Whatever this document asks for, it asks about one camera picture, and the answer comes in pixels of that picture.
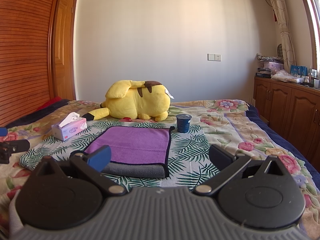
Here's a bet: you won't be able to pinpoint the floral bed blanket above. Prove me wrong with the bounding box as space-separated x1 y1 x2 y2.
1 99 319 239

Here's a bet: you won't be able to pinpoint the small bottles on cabinet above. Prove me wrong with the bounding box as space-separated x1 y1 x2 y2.
290 65 319 89

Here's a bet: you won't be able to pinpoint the yellow Pikachu plush toy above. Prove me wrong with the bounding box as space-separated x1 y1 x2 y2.
82 80 174 122

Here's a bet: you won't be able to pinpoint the purple and grey towel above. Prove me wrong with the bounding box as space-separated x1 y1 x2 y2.
84 126 174 178

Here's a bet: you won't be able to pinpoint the stack of boxes on cabinet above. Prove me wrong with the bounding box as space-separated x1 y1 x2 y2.
255 53 284 79

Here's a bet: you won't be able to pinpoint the white wall socket plate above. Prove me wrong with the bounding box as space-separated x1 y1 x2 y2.
207 53 221 61

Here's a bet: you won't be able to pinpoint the dark blue plastic cup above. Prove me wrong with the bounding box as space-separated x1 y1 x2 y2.
176 114 192 133

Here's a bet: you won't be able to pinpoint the folded floral cloth on cabinet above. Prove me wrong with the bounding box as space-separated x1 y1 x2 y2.
271 69 304 84

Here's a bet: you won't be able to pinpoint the wooden room door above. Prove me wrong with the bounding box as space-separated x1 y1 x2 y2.
53 0 76 100

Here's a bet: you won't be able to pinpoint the wooden louvered wardrobe door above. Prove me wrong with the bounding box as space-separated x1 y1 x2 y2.
1 0 57 126

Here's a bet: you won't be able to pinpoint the pink tissue box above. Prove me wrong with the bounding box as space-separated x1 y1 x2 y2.
52 112 87 141

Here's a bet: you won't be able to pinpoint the palm leaf patterned cloth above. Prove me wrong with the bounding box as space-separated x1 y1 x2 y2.
20 120 219 190

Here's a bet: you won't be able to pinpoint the dark navy red blanket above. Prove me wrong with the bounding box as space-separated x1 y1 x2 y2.
4 96 71 130

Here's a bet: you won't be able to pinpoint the brown wooden cabinet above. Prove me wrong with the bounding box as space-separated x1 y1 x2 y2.
253 77 319 170

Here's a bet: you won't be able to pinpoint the patterned beige curtain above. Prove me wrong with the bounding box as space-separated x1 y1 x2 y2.
270 0 296 72

